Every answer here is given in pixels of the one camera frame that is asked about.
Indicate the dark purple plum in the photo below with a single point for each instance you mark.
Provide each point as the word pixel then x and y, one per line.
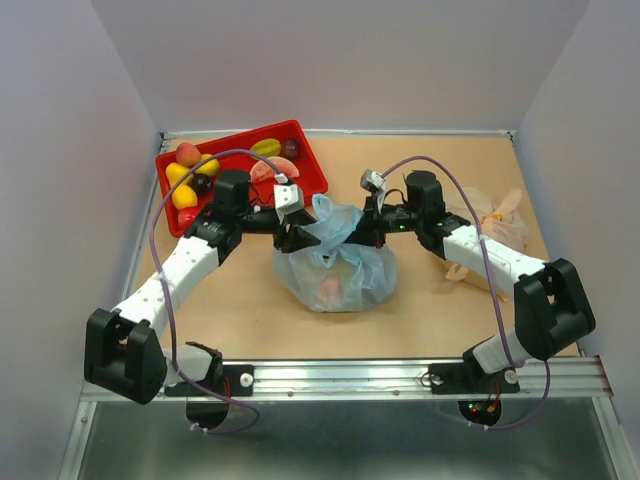
pixel 291 149

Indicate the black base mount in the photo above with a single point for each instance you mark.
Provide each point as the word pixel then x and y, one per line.
pixel 461 378
pixel 220 380

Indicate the black mangosteen top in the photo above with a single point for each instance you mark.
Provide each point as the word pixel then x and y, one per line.
pixel 201 184

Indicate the peach fruit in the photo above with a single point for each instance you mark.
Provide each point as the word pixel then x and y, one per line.
pixel 187 154

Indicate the light blue plastic bag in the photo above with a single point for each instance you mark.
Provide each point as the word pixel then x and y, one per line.
pixel 335 276

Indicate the yellow lemon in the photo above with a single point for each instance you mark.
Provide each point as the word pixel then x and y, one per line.
pixel 184 197

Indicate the orange plastic bag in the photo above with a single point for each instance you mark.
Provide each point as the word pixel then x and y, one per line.
pixel 501 221

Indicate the yellow green starfruit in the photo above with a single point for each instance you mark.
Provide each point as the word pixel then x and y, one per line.
pixel 268 147

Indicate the orange mango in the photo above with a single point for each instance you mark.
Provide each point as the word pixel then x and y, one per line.
pixel 177 173

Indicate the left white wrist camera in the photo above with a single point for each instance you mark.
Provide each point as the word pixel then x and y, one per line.
pixel 288 199

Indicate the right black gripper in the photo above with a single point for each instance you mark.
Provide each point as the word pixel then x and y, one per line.
pixel 367 231

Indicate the pink grapefruit slice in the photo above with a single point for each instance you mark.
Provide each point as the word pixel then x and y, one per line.
pixel 262 171

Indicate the red apple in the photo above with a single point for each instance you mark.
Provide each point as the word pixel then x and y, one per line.
pixel 186 217

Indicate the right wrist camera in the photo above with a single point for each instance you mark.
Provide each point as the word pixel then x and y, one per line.
pixel 373 182

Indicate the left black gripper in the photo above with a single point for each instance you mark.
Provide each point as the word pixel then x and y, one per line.
pixel 296 238

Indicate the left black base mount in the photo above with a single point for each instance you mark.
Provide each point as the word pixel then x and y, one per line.
pixel 220 380

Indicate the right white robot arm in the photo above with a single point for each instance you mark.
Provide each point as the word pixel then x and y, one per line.
pixel 551 307

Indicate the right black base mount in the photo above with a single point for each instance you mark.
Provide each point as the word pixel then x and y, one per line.
pixel 461 378

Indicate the yellow pear fruit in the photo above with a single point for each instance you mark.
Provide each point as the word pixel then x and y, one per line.
pixel 210 166

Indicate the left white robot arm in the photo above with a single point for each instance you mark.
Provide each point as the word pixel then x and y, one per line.
pixel 122 348

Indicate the aluminium front rail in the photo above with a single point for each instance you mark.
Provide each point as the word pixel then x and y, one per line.
pixel 408 379

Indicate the red plastic tray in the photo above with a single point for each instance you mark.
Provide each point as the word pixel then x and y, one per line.
pixel 311 179

